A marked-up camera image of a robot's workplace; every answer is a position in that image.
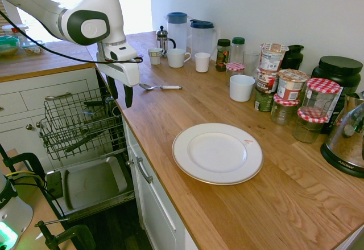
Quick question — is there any large jar red checkered lid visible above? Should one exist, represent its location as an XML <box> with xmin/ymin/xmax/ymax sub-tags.
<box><xmin>300</xmin><ymin>77</ymin><xmax>341</xmax><ymax>118</ymax></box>

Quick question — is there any grey wire dishwasher rack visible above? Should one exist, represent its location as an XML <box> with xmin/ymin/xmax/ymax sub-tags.
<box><xmin>39</xmin><ymin>87</ymin><xmax>126</xmax><ymax>162</ymax></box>

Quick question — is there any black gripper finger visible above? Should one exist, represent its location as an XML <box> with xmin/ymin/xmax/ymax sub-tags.
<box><xmin>106</xmin><ymin>75</ymin><xmax>119</xmax><ymax>101</ymax></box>
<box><xmin>123</xmin><ymin>84</ymin><xmax>134</xmax><ymax>109</ymax></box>

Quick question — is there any stainless steel electric kettle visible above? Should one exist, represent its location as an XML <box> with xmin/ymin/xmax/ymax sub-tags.
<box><xmin>320</xmin><ymin>90</ymin><xmax>364</xmax><ymax>179</ymax></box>

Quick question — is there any steel dishwasher door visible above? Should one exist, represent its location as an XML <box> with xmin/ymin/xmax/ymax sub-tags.
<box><xmin>45</xmin><ymin>147</ymin><xmax>136</xmax><ymax>222</ymax></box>

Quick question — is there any dark green can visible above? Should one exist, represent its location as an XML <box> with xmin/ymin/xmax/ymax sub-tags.
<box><xmin>254</xmin><ymin>87</ymin><xmax>275</xmax><ymax>113</ymax></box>

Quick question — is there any white lidded tub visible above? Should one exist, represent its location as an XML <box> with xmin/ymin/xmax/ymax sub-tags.
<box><xmin>1</xmin><ymin>24</ymin><xmax>29</xmax><ymax>38</ymax></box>

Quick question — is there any glass jar red checkered lid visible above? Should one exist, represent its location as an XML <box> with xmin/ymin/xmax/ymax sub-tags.
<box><xmin>270</xmin><ymin>93</ymin><xmax>301</xmax><ymax>126</ymax></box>
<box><xmin>292</xmin><ymin>109</ymin><xmax>329</xmax><ymax>144</ymax></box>

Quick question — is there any small printed white mug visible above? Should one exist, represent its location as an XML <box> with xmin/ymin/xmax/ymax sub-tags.
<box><xmin>147</xmin><ymin>47</ymin><xmax>165</xmax><ymax>65</ymax></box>

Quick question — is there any brown spice jar dark lid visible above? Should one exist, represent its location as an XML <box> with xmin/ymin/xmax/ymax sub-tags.
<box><xmin>216</xmin><ymin>38</ymin><xmax>231</xmax><ymax>72</ymax></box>

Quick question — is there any white cabinet under worktop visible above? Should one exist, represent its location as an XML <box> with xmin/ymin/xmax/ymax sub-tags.
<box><xmin>122</xmin><ymin>116</ymin><xmax>200</xmax><ymax>250</ymax></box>

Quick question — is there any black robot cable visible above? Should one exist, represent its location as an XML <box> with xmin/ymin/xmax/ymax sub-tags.
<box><xmin>0</xmin><ymin>10</ymin><xmax>143</xmax><ymax>63</ymax></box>

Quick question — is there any long black kitchen utensil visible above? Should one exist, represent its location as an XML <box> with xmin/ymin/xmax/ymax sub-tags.
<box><xmin>65</xmin><ymin>135</ymin><xmax>98</xmax><ymax>153</ymax></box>

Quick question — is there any red label foil lid cup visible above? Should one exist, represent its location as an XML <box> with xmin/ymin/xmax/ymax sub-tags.
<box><xmin>277</xmin><ymin>68</ymin><xmax>310</xmax><ymax>101</ymax></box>

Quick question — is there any small jar red checkered lid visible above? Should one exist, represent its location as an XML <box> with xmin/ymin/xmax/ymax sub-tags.
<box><xmin>226</xmin><ymin>62</ymin><xmax>245</xmax><ymax>87</ymax></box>

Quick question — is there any white plate gold rim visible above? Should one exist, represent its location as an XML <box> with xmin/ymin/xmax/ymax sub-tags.
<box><xmin>172</xmin><ymin>122</ymin><xmax>264</xmax><ymax>186</ymax></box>

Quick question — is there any glass French press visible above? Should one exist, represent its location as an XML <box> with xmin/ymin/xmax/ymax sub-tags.
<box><xmin>155</xmin><ymin>25</ymin><xmax>176</xmax><ymax>59</ymax></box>

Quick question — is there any yellow cable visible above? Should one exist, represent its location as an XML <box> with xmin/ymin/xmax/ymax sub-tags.
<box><xmin>4</xmin><ymin>170</ymin><xmax>47</xmax><ymax>188</ymax></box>

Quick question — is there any black protein powder tub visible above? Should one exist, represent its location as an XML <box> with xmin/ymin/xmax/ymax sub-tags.
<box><xmin>311</xmin><ymin>55</ymin><xmax>364</xmax><ymax>136</ymax></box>

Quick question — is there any plain white cup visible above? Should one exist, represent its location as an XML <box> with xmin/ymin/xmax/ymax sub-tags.
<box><xmin>229</xmin><ymin>75</ymin><xmax>256</xmax><ymax>103</ymax></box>

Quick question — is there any clear drinking glass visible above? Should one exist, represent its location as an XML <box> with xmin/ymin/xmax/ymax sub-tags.
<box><xmin>243</xmin><ymin>50</ymin><xmax>261</xmax><ymax>77</ymax></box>

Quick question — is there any green lid food container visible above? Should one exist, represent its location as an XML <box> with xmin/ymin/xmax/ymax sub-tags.
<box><xmin>0</xmin><ymin>35</ymin><xmax>21</xmax><ymax>57</ymax></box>

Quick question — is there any white handled metal spoon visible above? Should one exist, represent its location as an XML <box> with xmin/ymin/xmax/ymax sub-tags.
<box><xmin>138</xmin><ymin>83</ymin><xmax>183</xmax><ymax>92</ymax></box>

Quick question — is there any brown red oatmeal cup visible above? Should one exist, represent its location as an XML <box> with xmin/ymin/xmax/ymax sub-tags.
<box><xmin>257</xmin><ymin>67</ymin><xmax>279</xmax><ymax>95</ymax></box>

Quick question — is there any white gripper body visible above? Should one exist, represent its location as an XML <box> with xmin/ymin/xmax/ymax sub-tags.
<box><xmin>96</xmin><ymin>60</ymin><xmax>140</xmax><ymax>88</ymax></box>

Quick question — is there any wooden robot mounting board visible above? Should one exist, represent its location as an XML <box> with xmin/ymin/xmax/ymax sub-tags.
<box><xmin>0</xmin><ymin>147</ymin><xmax>76</xmax><ymax>250</ymax></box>

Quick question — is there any white ribbed paper cup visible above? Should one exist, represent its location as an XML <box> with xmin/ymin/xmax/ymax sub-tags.
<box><xmin>195</xmin><ymin>52</ymin><xmax>212</xmax><ymax>73</ymax></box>

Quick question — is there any black shaker bottle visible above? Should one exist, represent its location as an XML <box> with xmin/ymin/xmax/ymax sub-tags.
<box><xmin>280</xmin><ymin>44</ymin><xmax>305</xmax><ymax>71</ymax></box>

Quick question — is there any white mug with handle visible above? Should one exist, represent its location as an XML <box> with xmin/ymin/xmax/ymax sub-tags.
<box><xmin>166</xmin><ymin>48</ymin><xmax>192</xmax><ymax>68</ymax></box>

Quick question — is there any clear plastic food container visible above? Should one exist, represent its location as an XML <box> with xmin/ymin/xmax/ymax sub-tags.
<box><xmin>22</xmin><ymin>39</ymin><xmax>46</xmax><ymax>56</ymax></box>

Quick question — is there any wide pitcher blue lid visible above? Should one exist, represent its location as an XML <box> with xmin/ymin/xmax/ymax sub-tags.
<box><xmin>189</xmin><ymin>19</ymin><xmax>218</xmax><ymax>60</ymax></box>

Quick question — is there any white drawer cabinet unit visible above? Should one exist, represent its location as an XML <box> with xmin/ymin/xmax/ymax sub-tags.
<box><xmin>0</xmin><ymin>67</ymin><xmax>100</xmax><ymax>171</ymax></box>

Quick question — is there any dark green C clamp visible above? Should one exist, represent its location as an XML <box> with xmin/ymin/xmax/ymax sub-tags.
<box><xmin>0</xmin><ymin>144</ymin><xmax>47</xmax><ymax>190</ymax></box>
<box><xmin>34</xmin><ymin>218</ymin><xmax>97</xmax><ymax>250</ymax></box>

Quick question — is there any clear spice jar green lid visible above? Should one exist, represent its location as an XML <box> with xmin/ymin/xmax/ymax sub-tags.
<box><xmin>230</xmin><ymin>36</ymin><xmax>246</xmax><ymax>64</ymax></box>

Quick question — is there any tall pitcher blue lid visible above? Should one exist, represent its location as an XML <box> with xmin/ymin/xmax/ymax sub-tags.
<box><xmin>166</xmin><ymin>11</ymin><xmax>188</xmax><ymax>54</ymax></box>

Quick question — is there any metal cabinet bar handle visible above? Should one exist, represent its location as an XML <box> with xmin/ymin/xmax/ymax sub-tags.
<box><xmin>135</xmin><ymin>156</ymin><xmax>154</xmax><ymax>185</ymax></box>

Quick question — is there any metal drawer bar handle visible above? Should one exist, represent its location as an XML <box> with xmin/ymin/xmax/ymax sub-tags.
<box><xmin>44</xmin><ymin>91</ymin><xmax>73</xmax><ymax>101</ymax></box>

